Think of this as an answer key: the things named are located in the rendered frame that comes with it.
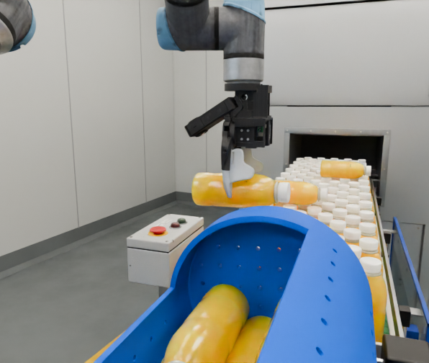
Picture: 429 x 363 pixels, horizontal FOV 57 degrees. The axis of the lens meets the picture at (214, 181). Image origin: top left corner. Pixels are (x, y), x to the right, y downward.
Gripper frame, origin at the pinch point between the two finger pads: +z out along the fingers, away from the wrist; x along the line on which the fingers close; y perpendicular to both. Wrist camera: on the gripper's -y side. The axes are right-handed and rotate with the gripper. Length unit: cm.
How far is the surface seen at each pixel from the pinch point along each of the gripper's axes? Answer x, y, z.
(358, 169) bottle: 86, 25, 9
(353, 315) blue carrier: -35.8, 23.3, 3.7
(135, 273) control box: -4.5, -20.0, 19.2
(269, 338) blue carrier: -49, 18, -1
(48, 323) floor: 107, -154, 122
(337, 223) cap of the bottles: 25.2, 19.8, 12.8
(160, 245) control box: -4.4, -14.0, 12.2
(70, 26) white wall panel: 249, -234, -87
